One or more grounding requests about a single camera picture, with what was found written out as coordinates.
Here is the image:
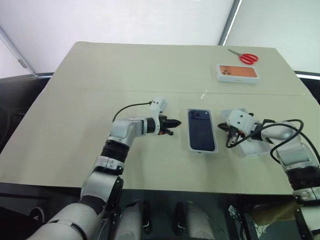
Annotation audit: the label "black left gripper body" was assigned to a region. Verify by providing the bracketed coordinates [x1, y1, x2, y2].
[158, 115, 174, 136]

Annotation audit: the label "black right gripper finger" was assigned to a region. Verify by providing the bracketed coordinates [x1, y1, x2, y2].
[217, 122, 233, 133]

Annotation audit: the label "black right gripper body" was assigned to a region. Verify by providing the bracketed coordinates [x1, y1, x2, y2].
[227, 125, 248, 146]

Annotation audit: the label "white box lid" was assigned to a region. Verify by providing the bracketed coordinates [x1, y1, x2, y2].
[219, 107, 273, 159]

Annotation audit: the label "dark blue smartphone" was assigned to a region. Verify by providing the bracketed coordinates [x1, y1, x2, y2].
[187, 108, 217, 153]

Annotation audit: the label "white phone box base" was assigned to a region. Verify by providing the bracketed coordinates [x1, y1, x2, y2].
[186, 107, 220, 155]

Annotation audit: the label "phone box with orange print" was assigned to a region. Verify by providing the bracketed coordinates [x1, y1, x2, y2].
[215, 63, 260, 85]

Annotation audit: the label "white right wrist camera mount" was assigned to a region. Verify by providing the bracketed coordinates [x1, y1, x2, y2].
[225, 108, 259, 137]

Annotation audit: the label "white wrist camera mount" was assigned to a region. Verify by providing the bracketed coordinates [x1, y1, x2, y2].
[225, 108, 259, 137]
[149, 96, 169, 136]

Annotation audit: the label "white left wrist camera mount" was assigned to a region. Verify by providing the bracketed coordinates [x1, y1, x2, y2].
[149, 96, 169, 136]

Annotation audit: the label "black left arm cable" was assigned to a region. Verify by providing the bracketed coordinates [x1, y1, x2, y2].
[112, 100, 153, 124]

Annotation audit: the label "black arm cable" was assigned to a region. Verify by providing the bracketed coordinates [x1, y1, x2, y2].
[225, 118, 306, 166]
[112, 100, 153, 124]

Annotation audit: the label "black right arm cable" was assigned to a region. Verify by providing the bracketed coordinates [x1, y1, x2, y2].
[225, 118, 306, 166]

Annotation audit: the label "red handled scissors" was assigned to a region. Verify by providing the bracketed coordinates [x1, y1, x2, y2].
[227, 48, 260, 66]

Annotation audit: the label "dark window frame post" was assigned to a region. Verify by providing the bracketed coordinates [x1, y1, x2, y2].
[218, 0, 244, 47]

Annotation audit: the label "grey window frame bar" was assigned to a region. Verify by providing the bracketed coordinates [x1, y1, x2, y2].
[0, 25, 39, 79]

